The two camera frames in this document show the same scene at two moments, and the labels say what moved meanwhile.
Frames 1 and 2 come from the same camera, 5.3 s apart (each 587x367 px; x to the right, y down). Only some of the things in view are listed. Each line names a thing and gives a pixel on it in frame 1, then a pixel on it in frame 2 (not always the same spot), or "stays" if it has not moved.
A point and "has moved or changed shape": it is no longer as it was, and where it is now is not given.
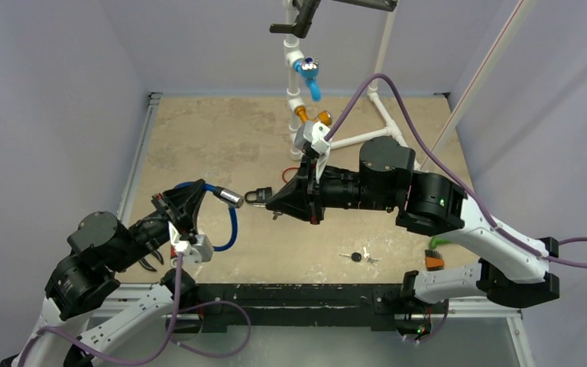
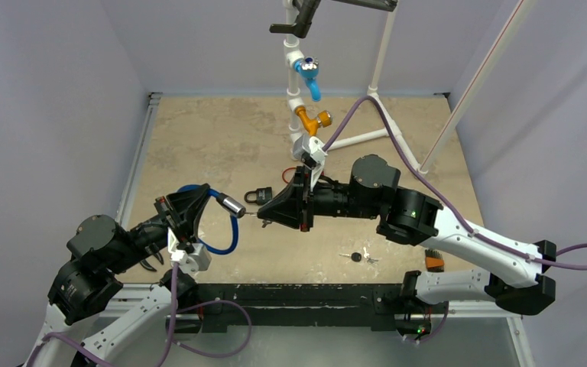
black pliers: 144,263 stays
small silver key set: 276,213 has moved or changed shape
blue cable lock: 233,201 has moved or changed shape
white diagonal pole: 519,13 stays
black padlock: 262,195 stays
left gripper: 179,206 stays
